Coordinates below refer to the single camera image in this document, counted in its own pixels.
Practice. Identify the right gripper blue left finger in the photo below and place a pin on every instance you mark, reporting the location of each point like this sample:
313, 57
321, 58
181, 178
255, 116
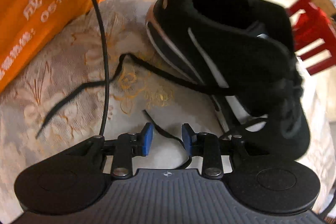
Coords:
145, 139

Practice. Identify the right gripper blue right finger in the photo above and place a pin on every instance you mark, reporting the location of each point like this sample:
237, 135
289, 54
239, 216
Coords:
189, 137

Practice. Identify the black shoelace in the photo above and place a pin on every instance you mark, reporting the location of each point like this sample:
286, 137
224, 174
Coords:
137, 96

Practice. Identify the black sneaker with white swoosh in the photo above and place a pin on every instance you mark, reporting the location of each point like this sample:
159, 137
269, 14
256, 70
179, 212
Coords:
241, 52

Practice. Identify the red wooden chair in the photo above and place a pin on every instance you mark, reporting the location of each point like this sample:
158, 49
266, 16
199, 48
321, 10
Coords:
311, 25

